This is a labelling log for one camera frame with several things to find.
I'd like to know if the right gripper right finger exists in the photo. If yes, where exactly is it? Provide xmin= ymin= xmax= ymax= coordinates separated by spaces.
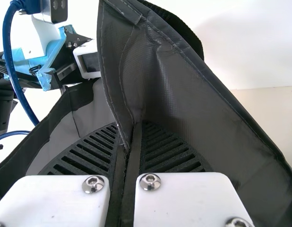
xmin=119 ymin=120 xmax=255 ymax=227

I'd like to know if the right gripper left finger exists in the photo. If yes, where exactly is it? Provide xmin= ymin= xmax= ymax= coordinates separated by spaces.
xmin=0 ymin=122 xmax=128 ymax=227

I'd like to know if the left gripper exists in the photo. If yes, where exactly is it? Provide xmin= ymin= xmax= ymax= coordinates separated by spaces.
xmin=4 ymin=24 xmax=101 ymax=92

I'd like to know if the dark grey bag with straps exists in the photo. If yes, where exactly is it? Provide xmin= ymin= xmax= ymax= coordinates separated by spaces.
xmin=0 ymin=0 xmax=292 ymax=227

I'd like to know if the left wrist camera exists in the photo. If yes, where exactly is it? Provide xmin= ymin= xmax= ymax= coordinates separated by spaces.
xmin=31 ymin=0 xmax=69 ymax=59

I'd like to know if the blue cable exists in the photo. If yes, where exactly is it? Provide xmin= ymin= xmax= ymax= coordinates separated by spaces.
xmin=3 ymin=0 xmax=41 ymax=126
xmin=0 ymin=131 xmax=31 ymax=141

